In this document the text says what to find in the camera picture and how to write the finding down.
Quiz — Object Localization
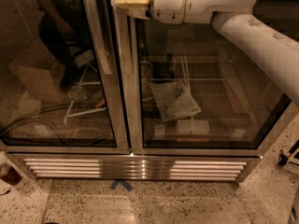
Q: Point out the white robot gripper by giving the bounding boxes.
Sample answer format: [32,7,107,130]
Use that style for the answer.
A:
[111,0,185,24]

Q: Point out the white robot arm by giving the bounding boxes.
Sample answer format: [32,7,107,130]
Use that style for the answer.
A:
[111,0,299,105]

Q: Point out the stainless glass door refrigerator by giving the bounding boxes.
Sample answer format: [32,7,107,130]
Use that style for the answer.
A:
[0,0,298,182]

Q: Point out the paper manual inside fridge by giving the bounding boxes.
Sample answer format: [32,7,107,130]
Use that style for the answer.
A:
[149,80,201,121]

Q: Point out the small white block inside fridge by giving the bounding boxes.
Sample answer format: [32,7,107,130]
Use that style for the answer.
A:
[154,124,165,136]

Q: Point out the blue tape floor marker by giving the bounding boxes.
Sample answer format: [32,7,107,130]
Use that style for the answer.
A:
[110,179,133,191]

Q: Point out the brown object at left edge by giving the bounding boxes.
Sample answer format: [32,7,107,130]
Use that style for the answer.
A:
[0,162,21,186]

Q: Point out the black caster wheel cart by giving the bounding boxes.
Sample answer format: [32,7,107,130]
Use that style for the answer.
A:
[278,139,299,166]

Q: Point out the left fridge door handle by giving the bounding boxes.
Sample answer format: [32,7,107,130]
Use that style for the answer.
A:
[83,0,112,75]

